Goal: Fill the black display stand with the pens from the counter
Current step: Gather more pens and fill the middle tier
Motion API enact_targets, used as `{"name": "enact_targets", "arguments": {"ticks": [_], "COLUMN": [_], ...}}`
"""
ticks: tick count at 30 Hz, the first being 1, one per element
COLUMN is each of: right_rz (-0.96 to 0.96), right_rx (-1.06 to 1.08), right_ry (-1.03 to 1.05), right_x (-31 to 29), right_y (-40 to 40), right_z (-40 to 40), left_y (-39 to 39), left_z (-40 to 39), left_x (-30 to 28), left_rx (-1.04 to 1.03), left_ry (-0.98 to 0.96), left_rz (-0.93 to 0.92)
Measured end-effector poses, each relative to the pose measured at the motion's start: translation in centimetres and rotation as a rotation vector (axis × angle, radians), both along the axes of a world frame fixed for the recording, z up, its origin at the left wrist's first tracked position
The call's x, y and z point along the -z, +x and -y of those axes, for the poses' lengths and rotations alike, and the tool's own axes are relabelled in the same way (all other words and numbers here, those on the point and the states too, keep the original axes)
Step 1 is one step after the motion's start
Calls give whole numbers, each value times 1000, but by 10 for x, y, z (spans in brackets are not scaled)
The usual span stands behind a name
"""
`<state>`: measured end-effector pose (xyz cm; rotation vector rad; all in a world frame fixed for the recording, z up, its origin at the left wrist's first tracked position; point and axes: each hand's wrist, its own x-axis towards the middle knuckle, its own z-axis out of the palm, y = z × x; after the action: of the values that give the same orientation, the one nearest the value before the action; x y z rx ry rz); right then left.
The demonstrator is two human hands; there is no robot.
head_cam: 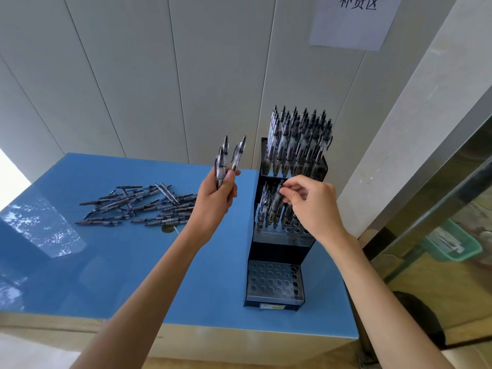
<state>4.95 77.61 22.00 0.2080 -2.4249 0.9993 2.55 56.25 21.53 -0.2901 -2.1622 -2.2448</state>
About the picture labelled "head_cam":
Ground person's left hand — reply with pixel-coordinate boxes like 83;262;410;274
184;169;242;249

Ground black tiered pen display stand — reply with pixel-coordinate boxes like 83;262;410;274
243;137;330;312

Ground person's right forearm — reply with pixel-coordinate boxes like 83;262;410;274
329;234;454;369

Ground person's right hand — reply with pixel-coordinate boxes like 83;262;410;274
278;174;357;249

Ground row of black pens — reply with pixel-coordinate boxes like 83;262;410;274
255;182;312;233
263;105;334;178

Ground white paper sign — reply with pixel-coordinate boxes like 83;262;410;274
309;0;403;52

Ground dark framed glass door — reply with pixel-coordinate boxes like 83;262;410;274
0;148;32;212

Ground person's left forearm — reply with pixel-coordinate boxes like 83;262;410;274
71;228;204;369

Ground pile of black pens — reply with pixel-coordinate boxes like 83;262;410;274
75;182;199;227

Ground black round object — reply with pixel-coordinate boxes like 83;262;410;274
392;291;446;349

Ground blue table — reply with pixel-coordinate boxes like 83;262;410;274
0;152;360;367

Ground green plastic basket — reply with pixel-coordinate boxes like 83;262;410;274
421;219;483;262

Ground steel framed glass partition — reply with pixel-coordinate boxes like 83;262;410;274
357;115;492;369

